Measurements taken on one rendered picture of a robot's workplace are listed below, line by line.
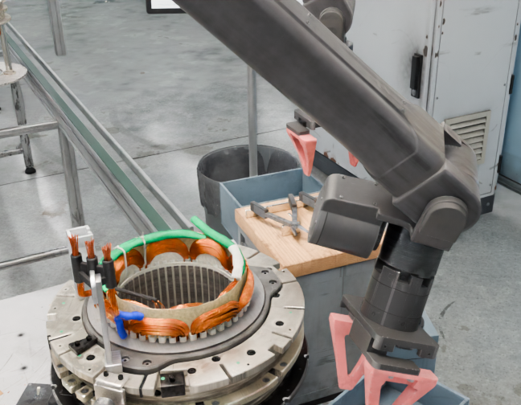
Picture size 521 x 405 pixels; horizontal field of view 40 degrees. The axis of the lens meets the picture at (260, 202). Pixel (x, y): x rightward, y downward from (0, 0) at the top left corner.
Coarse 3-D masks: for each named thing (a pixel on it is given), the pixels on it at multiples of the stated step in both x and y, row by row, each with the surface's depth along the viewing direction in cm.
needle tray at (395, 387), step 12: (360, 384) 80; (384, 384) 85; (396, 384) 84; (348, 396) 79; (360, 396) 81; (384, 396) 83; (396, 396) 83; (432, 396) 80; (444, 396) 79; (456, 396) 78
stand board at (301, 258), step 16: (240, 208) 118; (304, 208) 118; (240, 224) 117; (256, 224) 113; (272, 224) 113; (304, 224) 113; (256, 240) 110; (272, 240) 108; (288, 240) 108; (304, 240) 108; (272, 256) 105; (288, 256) 104; (304, 256) 104; (320, 256) 104; (336, 256) 105; (352, 256) 106; (304, 272) 104
